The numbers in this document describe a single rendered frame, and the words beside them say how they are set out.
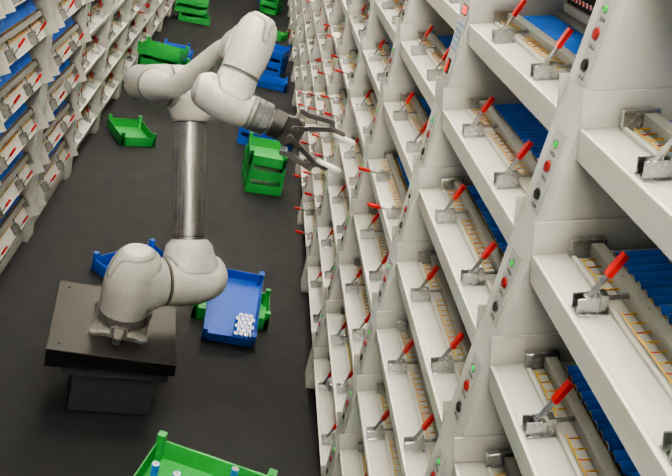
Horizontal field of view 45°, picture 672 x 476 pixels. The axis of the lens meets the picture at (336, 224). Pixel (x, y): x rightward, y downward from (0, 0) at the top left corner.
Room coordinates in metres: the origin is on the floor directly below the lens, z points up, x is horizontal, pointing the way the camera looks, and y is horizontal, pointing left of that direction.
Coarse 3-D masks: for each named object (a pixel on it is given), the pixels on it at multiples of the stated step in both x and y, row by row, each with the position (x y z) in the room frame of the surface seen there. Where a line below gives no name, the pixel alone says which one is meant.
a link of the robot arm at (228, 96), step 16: (208, 80) 1.97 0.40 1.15; (224, 80) 1.97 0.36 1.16; (240, 80) 1.98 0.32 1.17; (256, 80) 2.02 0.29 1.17; (192, 96) 1.96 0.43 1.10; (208, 96) 1.95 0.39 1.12; (224, 96) 1.96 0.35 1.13; (240, 96) 1.97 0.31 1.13; (256, 96) 2.02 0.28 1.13; (208, 112) 1.97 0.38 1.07; (224, 112) 1.96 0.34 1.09; (240, 112) 1.96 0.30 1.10
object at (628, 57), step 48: (624, 0) 1.09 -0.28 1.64; (624, 48) 1.08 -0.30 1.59; (576, 96) 1.12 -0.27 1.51; (576, 144) 1.08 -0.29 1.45; (528, 192) 1.17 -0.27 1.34; (576, 192) 1.09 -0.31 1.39; (528, 240) 1.11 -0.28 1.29; (528, 288) 1.08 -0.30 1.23; (480, 336) 1.15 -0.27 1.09; (480, 384) 1.09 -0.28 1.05; (480, 432) 1.09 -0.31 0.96
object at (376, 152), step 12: (372, 144) 2.46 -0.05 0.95; (384, 144) 2.46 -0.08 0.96; (372, 156) 2.46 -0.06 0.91; (384, 156) 2.45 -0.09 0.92; (396, 156) 2.45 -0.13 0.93; (372, 168) 2.38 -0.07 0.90; (384, 168) 2.38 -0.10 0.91; (372, 180) 2.32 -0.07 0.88; (384, 192) 2.19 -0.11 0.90; (384, 204) 2.11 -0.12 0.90; (396, 204) 2.11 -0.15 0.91; (384, 216) 2.03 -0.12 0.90; (384, 228) 2.02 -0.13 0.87
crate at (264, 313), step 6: (264, 294) 2.95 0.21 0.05; (264, 300) 2.94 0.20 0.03; (198, 306) 2.81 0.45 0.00; (204, 306) 2.82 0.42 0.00; (264, 306) 2.94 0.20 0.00; (192, 312) 2.71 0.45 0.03; (198, 312) 2.72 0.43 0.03; (204, 312) 2.72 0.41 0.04; (264, 312) 2.89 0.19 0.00; (270, 312) 2.78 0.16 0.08; (198, 318) 2.72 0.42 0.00; (264, 318) 2.76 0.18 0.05; (258, 324) 2.76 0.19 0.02; (264, 324) 2.76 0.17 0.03; (264, 330) 2.76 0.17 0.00
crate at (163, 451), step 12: (156, 444) 1.55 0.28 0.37; (168, 444) 1.56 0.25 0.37; (156, 456) 1.55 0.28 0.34; (168, 456) 1.56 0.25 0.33; (180, 456) 1.56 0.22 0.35; (192, 456) 1.55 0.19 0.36; (204, 456) 1.55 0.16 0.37; (144, 468) 1.49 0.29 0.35; (168, 468) 1.53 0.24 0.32; (180, 468) 1.54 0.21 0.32; (192, 468) 1.55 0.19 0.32; (204, 468) 1.55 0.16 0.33; (216, 468) 1.55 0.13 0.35; (228, 468) 1.55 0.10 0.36; (240, 468) 1.54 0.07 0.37
